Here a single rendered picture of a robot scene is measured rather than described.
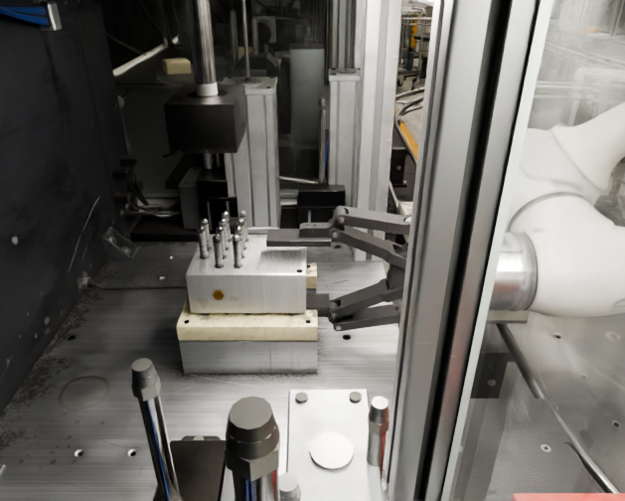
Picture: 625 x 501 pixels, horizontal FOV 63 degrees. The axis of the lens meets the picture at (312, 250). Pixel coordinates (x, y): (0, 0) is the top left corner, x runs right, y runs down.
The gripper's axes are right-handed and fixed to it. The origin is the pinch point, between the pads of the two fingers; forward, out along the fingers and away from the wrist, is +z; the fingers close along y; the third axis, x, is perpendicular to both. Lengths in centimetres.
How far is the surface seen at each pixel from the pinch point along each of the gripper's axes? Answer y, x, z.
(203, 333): -3.8, 6.4, 9.3
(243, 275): 2.3, 4.7, 4.8
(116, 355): -9.6, 3.2, 20.7
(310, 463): 7.7, 32.2, -2.1
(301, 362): -7.9, 6.4, -1.1
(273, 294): -0.1, 4.7, 1.8
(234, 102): 19.8, 4.0, 4.6
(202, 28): 25.7, 1.5, 7.3
